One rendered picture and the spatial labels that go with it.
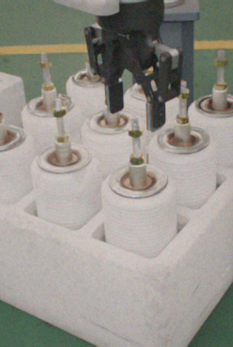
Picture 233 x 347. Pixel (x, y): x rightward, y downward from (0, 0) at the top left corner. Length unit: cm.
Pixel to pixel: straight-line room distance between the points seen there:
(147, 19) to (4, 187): 37
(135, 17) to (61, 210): 31
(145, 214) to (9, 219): 21
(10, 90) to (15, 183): 40
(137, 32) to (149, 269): 28
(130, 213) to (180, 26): 56
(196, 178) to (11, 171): 26
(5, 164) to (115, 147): 16
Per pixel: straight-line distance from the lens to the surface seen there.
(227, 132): 94
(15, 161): 90
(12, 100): 129
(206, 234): 84
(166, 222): 79
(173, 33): 125
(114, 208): 77
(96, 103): 105
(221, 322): 96
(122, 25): 66
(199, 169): 86
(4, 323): 99
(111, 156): 91
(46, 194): 84
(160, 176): 80
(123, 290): 81
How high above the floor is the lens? 69
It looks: 33 degrees down
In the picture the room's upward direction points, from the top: 4 degrees counter-clockwise
